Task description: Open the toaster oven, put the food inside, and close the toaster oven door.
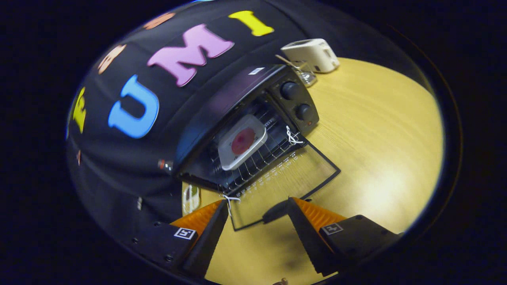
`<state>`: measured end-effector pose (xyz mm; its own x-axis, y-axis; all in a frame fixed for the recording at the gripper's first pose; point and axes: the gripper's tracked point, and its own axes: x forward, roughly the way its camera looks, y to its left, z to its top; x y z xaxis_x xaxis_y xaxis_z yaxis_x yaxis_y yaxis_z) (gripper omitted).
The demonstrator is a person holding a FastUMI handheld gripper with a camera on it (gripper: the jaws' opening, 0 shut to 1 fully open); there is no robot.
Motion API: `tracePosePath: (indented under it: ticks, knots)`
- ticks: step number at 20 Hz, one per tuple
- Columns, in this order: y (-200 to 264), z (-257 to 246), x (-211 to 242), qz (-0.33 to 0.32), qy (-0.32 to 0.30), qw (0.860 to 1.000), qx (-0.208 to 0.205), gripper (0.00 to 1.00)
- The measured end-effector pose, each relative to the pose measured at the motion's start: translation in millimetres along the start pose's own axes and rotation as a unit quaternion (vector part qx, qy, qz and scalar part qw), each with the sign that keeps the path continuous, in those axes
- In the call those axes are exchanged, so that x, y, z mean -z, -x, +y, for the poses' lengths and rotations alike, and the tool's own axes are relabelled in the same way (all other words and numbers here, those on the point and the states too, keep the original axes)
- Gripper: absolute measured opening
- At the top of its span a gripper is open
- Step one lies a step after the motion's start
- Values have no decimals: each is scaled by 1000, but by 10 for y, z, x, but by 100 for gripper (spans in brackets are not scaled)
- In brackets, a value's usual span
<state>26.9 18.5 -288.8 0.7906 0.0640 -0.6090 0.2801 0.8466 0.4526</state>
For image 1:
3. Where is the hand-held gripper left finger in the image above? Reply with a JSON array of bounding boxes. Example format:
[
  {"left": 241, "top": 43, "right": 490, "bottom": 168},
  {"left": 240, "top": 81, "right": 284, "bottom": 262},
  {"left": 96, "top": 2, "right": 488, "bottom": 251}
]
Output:
[{"left": 131, "top": 199, "right": 229, "bottom": 277}]

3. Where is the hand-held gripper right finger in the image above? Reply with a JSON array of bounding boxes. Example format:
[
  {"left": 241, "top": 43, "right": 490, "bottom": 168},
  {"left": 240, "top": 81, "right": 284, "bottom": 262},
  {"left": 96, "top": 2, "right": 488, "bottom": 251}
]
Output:
[{"left": 287, "top": 197, "right": 400, "bottom": 277}]

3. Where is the white square plate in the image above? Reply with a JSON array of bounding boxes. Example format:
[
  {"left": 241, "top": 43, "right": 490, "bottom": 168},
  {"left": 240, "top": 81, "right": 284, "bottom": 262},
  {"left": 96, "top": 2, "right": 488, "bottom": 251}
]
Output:
[{"left": 218, "top": 115, "right": 268, "bottom": 171}]

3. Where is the pink ham slice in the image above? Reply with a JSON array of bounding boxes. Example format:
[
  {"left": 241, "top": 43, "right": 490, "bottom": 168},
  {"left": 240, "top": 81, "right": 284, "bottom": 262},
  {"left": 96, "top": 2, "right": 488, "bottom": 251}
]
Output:
[{"left": 231, "top": 127, "right": 256, "bottom": 155}]

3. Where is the black toaster oven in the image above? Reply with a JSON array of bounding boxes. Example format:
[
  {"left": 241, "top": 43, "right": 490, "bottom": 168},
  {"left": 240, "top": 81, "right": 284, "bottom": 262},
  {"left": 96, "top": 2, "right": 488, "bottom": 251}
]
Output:
[{"left": 174, "top": 65, "right": 341, "bottom": 231}]

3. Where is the white bread toaster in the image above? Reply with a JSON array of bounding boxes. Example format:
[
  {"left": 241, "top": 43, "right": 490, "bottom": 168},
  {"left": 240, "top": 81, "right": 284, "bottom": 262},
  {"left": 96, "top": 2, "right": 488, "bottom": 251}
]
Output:
[{"left": 281, "top": 38, "right": 340, "bottom": 74}]

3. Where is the divided white snack tray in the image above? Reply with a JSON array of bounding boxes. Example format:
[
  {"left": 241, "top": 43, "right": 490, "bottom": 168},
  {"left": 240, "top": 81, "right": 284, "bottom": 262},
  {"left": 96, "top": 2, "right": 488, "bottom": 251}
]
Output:
[{"left": 182, "top": 184, "right": 201, "bottom": 216}]

